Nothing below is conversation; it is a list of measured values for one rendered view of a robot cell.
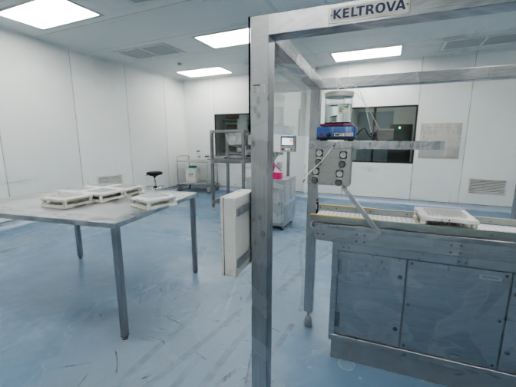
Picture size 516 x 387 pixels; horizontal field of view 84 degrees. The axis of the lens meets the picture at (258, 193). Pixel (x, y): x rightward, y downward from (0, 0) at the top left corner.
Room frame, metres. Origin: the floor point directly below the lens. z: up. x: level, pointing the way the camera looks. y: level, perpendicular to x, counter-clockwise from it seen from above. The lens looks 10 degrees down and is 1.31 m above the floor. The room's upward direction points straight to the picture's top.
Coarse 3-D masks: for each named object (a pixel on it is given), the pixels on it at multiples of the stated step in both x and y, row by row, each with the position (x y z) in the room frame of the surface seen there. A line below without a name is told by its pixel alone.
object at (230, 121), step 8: (216, 120) 7.83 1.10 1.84; (224, 120) 7.72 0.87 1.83; (232, 120) 7.63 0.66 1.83; (240, 120) 7.53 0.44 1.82; (248, 120) 7.44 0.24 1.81; (216, 128) 7.83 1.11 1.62; (224, 128) 7.73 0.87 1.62; (232, 128) 7.63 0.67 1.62; (240, 128) 7.53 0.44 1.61; (248, 128) 7.44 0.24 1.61; (216, 136) 7.83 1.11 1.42; (224, 136) 7.73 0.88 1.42; (216, 144) 7.83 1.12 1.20; (224, 144) 7.73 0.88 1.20; (216, 152) 7.83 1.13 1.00; (224, 152) 7.73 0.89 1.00; (232, 152) 7.64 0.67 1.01
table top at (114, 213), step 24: (48, 192) 2.75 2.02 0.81; (144, 192) 2.75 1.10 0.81; (168, 192) 2.75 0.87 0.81; (192, 192) 2.75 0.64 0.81; (0, 216) 1.93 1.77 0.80; (24, 216) 1.87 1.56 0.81; (48, 216) 1.85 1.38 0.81; (72, 216) 1.85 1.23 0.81; (96, 216) 1.85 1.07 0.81; (120, 216) 1.85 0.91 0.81; (144, 216) 1.96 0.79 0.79
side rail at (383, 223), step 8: (312, 216) 1.56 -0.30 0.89; (320, 216) 1.55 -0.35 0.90; (360, 224) 1.47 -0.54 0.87; (368, 224) 1.46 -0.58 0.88; (376, 224) 1.44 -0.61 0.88; (384, 224) 1.43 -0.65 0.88; (392, 224) 1.42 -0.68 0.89; (400, 224) 1.40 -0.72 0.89; (408, 224) 1.39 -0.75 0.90; (416, 224) 1.38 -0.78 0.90; (424, 224) 1.37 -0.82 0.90; (440, 232) 1.34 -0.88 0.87; (448, 232) 1.33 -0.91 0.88; (456, 232) 1.32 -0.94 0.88; (464, 232) 1.31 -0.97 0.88; (472, 232) 1.29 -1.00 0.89; (480, 232) 1.28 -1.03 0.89; (488, 232) 1.27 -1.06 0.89; (496, 232) 1.26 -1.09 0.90; (504, 232) 1.25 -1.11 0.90; (512, 232) 1.25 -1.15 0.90
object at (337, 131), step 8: (320, 128) 1.57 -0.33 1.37; (328, 128) 1.56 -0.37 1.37; (336, 128) 1.54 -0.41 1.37; (344, 128) 1.53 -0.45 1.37; (352, 128) 1.52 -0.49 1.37; (320, 136) 1.57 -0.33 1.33; (328, 136) 1.55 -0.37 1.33; (336, 136) 1.54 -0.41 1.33; (344, 136) 1.52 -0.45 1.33; (352, 136) 1.51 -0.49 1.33
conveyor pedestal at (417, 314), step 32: (352, 256) 1.53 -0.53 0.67; (384, 256) 1.47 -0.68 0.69; (416, 256) 1.41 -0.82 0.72; (448, 256) 1.36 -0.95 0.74; (352, 288) 1.53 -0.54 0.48; (384, 288) 1.47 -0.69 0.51; (416, 288) 1.41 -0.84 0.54; (448, 288) 1.36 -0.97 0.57; (480, 288) 1.32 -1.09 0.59; (512, 288) 1.27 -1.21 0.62; (352, 320) 1.52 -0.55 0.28; (384, 320) 1.46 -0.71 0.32; (416, 320) 1.41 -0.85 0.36; (448, 320) 1.36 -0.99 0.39; (480, 320) 1.31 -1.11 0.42; (512, 320) 1.26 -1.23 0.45; (352, 352) 1.53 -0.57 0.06; (384, 352) 1.47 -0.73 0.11; (416, 352) 1.40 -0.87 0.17; (448, 352) 1.35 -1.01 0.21; (480, 352) 1.30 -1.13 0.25; (512, 352) 1.26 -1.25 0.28; (448, 384) 1.35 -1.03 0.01; (480, 384) 1.30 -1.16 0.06; (512, 384) 1.25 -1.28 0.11
